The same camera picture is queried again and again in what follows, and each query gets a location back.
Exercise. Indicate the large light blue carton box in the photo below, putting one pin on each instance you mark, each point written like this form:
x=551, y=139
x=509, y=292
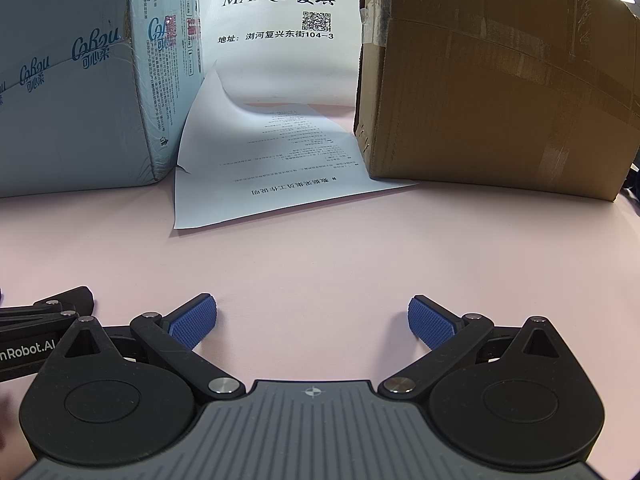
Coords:
x=75, y=95

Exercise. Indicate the white printed paper sheet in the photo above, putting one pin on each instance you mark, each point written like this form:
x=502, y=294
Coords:
x=280, y=160

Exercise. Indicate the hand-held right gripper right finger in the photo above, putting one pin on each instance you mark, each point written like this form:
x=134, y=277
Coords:
x=431, y=321

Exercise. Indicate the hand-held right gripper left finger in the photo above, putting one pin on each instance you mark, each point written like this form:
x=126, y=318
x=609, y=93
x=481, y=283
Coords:
x=196, y=321

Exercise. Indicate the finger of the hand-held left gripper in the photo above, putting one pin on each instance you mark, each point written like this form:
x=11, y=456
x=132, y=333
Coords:
x=60, y=302

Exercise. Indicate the brown cardboard box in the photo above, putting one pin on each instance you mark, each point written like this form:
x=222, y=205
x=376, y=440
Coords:
x=500, y=70

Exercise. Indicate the white printed bag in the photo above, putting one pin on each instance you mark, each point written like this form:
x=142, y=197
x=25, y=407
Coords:
x=280, y=65

